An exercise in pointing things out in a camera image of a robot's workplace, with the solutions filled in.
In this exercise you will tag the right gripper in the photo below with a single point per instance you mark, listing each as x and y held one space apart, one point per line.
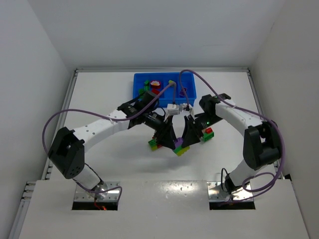
190 123

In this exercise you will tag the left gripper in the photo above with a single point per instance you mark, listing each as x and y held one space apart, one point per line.
165 125

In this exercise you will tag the purple butterfly lego brick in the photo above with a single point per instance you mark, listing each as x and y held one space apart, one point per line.
178 142

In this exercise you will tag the green lime lego stack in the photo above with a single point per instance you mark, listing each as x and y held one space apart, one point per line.
179 151

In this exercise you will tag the purple paw lego brick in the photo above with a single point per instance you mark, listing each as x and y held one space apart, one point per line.
182 92

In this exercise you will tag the red curved lego brick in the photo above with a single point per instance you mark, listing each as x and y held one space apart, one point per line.
156 91

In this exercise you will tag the red flower lego brick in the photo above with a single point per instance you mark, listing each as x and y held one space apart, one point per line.
155 84

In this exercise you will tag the large lego block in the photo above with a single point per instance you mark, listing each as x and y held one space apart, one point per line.
154 145

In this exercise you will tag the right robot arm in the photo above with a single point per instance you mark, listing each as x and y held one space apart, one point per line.
262 143

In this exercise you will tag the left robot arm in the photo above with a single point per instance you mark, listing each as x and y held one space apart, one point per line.
69 146

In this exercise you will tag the small stacked lego block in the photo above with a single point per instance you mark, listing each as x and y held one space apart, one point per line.
208 134

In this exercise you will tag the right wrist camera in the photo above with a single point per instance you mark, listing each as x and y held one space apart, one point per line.
185 107

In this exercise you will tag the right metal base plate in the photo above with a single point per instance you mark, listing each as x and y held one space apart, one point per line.
216 194

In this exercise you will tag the metal base plate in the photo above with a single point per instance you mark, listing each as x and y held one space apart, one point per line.
111 193
216 194

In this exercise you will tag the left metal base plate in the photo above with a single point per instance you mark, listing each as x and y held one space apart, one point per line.
111 193

